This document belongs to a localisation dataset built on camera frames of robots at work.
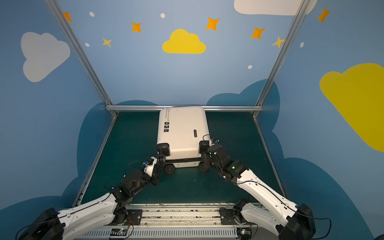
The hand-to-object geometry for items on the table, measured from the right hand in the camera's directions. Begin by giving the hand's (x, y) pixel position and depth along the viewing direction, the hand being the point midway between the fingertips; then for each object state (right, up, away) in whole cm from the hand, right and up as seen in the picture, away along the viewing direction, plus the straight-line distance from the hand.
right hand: (206, 156), depth 79 cm
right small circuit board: (+19, -37, -6) cm, 42 cm away
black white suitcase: (-11, +14, +5) cm, 19 cm away
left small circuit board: (-44, -37, -6) cm, 58 cm away
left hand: (-24, -6, +3) cm, 25 cm away
